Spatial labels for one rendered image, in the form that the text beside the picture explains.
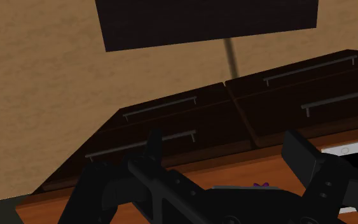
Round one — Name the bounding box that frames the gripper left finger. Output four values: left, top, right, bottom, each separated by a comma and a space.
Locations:
57, 128, 217, 224

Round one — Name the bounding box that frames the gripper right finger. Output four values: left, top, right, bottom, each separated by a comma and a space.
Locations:
282, 130, 358, 224

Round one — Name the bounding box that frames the dark brown chest of drawers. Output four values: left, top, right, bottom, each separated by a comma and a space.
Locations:
15, 48, 358, 224

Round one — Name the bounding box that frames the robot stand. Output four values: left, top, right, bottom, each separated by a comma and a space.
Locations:
94, 0, 320, 53

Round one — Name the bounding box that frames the grey flat thing purple top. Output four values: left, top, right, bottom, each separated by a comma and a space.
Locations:
210, 181, 280, 191

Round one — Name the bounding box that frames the white phone with black screen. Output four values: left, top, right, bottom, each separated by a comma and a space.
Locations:
320, 141, 358, 215

